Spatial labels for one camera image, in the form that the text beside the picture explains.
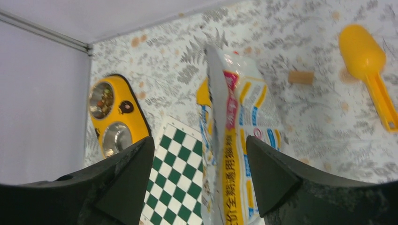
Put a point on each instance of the yellow double pet bowl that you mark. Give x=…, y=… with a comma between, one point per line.
x=116, y=115

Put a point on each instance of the green white chessboard mat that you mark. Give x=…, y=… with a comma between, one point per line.
x=173, y=195

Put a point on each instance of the small wooden block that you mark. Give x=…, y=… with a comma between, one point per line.
x=301, y=77

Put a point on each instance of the yellow plastic scoop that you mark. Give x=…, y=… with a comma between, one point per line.
x=365, y=60

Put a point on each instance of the floral tablecloth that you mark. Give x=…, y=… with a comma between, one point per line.
x=331, y=125

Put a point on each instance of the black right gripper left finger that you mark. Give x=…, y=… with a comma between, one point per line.
x=109, y=192

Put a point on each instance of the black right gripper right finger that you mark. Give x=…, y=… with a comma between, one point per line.
x=289, y=192

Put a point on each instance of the pet food bag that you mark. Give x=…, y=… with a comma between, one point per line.
x=234, y=102

